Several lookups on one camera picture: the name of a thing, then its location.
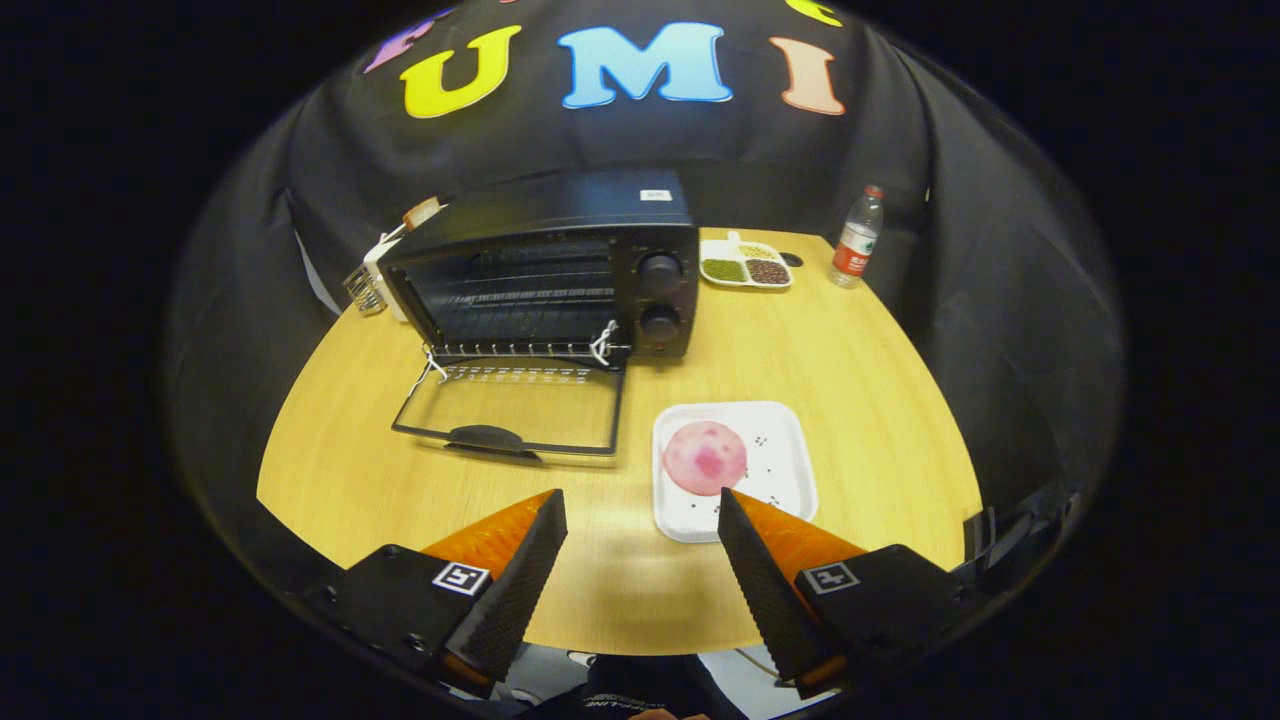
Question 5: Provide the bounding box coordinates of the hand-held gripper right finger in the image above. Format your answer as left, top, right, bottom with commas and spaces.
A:
717, 487, 986, 701

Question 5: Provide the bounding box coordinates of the black toaster oven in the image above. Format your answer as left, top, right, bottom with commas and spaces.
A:
378, 168, 701, 463

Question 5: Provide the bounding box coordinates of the pink round food slice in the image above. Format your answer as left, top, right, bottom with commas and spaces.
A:
663, 421, 748, 497

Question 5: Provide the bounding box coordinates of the person's dark clothing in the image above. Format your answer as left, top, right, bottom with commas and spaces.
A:
520, 653, 749, 720

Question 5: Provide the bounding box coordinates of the white food tray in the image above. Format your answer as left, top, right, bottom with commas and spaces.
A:
652, 401, 819, 544

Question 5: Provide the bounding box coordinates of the metal oven rack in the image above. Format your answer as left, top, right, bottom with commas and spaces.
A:
430, 285, 621, 351

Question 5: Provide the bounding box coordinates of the wire mesh holder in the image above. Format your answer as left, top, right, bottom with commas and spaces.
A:
342, 265, 389, 318

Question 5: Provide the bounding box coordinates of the red label water bottle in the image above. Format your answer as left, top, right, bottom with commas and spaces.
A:
828, 185, 886, 290

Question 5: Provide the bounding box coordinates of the black chair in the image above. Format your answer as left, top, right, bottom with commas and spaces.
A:
962, 480, 1083, 601

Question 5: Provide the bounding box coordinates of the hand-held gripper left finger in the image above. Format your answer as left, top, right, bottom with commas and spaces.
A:
305, 488, 569, 698

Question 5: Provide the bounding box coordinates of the white pop-up toaster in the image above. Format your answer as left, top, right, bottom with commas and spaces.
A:
362, 225, 411, 323

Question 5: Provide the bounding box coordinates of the white divided bean dish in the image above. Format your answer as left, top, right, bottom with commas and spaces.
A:
699, 231, 794, 291

